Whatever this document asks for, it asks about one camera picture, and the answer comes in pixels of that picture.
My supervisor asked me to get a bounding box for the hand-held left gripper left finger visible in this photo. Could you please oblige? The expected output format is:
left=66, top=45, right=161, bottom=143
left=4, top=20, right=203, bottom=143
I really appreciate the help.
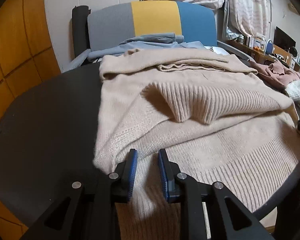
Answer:
left=20, top=148, right=138, bottom=240

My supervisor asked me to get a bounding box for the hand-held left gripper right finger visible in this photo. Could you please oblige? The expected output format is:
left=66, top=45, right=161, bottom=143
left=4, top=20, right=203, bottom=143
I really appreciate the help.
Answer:
left=158, top=149, right=275, bottom=240

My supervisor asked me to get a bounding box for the cream knit sweater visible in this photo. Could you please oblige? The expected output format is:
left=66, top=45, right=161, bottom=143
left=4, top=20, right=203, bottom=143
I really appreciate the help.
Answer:
left=285, top=80, right=300, bottom=105

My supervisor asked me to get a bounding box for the beige knit sweater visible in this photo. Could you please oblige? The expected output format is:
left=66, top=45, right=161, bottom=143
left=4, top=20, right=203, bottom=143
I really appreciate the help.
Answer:
left=92, top=47, right=300, bottom=240

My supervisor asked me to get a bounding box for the pink knit sweater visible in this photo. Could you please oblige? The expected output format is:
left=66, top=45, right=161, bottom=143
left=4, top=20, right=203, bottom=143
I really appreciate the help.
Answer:
left=250, top=59, right=300, bottom=90

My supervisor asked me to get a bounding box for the wooden shelf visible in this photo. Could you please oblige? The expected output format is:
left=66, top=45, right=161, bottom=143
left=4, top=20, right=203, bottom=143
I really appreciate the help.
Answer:
left=226, top=39, right=300, bottom=72

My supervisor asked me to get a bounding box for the blue arched stand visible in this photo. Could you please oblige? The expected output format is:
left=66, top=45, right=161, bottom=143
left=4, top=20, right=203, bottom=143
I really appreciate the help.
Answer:
left=265, top=39, right=274, bottom=55

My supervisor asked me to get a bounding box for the black monitor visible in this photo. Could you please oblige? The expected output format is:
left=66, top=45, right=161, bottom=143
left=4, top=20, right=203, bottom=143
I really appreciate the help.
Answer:
left=273, top=26, right=296, bottom=48

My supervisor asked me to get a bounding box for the row of small boxes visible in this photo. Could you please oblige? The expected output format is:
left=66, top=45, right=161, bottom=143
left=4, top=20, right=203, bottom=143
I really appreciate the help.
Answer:
left=242, top=32, right=266, bottom=53

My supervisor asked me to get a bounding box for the white hooked pole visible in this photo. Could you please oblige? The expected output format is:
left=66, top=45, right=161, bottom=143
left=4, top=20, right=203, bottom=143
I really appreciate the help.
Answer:
left=267, top=0, right=283, bottom=42

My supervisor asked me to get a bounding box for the white printed cushion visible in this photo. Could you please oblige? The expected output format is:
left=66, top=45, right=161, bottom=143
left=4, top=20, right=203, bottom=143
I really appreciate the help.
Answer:
left=203, top=45, right=230, bottom=55

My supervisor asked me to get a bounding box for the silver foil sheet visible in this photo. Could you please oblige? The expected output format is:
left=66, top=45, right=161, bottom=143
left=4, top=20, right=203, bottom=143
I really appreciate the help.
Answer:
left=221, top=25, right=241, bottom=40

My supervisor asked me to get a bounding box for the floral curtain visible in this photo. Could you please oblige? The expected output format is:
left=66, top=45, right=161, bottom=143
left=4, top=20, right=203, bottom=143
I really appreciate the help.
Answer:
left=225, top=0, right=273, bottom=39

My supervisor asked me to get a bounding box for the grey garment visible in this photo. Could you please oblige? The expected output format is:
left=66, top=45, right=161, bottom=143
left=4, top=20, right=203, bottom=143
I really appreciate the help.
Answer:
left=87, top=32, right=205, bottom=62

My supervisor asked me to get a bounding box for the black rolled mat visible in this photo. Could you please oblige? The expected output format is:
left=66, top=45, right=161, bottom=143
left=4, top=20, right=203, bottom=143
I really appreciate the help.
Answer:
left=72, top=5, right=91, bottom=60

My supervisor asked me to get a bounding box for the grey yellow blue chair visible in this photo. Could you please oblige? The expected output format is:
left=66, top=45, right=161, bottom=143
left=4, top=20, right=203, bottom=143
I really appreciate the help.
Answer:
left=71, top=1, right=255, bottom=73

